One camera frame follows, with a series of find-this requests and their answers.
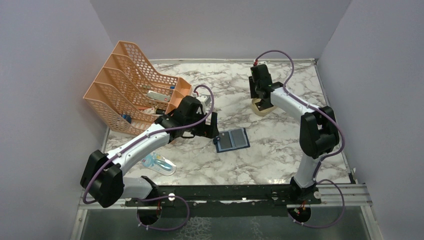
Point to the small black item in organizer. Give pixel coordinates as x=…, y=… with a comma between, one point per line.
x=160, y=111

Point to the clear blister pack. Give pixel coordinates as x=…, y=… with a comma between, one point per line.
x=157, y=163

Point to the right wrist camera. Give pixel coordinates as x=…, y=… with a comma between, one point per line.
x=262, y=63

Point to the black credit card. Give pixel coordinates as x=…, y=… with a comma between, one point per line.
x=225, y=141
x=239, y=138

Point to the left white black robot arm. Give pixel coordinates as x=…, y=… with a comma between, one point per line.
x=103, y=175

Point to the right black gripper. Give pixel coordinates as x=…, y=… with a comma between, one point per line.
x=252, y=88

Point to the black mounting rail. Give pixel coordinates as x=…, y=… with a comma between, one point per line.
x=215, y=201

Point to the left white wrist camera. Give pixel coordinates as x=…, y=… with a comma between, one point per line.
x=205, y=100

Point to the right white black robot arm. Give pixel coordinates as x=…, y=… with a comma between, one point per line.
x=318, y=134

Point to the blue item in organizer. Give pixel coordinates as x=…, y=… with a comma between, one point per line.
x=127, y=118

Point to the orange plastic file organizer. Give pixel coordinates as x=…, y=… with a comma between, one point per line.
x=121, y=86

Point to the dark blue card holder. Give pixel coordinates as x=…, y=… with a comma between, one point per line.
x=232, y=140

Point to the beige oval tray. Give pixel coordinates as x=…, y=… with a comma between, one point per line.
x=261, y=108

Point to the white grey eraser box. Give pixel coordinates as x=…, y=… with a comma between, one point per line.
x=158, y=96

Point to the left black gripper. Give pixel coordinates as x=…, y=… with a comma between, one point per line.
x=210, y=131

